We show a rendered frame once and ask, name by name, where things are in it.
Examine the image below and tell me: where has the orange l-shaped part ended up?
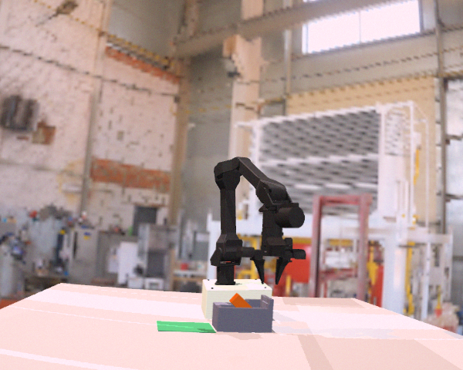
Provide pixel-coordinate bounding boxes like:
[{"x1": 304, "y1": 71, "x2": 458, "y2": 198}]
[{"x1": 229, "y1": 294, "x2": 252, "y2": 308}]

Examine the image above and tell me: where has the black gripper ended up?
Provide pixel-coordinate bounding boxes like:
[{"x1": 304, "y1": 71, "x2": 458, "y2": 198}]
[{"x1": 236, "y1": 228, "x2": 306, "y2": 284}]

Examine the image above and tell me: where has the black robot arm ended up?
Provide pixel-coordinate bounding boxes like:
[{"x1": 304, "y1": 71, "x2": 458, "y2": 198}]
[{"x1": 210, "y1": 156, "x2": 305, "y2": 285}]

